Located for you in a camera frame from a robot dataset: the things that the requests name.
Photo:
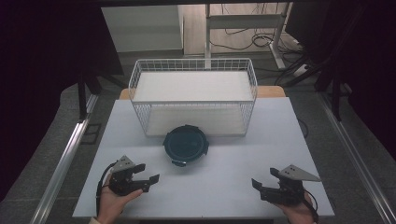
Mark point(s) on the round dark lidded container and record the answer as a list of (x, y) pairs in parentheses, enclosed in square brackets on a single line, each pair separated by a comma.
[(186, 144)]

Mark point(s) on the white power strip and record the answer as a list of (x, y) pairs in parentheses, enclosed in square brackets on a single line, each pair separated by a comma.
[(300, 70)]

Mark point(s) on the white metal desk frame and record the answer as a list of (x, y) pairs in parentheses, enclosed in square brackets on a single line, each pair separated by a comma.
[(246, 21)]

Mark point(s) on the black curtain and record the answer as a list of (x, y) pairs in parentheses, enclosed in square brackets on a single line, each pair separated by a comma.
[(358, 56), (46, 62)]

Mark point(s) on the black metal stand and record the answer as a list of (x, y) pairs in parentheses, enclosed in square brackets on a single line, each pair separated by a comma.
[(336, 96), (82, 99)]

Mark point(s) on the aluminium rail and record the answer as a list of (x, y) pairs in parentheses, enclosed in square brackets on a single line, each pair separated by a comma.
[(358, 155), (67, 161)]

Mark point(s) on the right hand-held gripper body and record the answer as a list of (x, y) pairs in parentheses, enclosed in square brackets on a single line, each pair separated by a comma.
[(288, 193)]

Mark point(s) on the white cabinet panel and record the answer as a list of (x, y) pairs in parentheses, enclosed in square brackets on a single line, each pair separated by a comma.
[(141, 28)]

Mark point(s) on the person's right hand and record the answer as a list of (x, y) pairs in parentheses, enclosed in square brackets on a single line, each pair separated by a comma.
[(295, 214)]

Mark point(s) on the person's left hand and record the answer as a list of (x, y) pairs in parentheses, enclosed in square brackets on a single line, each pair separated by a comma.
[(113, 203)]

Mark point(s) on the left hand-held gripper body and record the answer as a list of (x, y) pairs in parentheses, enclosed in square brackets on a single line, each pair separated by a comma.
[(122, 182)]

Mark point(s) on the black square floor bracket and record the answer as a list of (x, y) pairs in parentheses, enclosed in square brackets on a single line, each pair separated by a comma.
[(92, 133)]

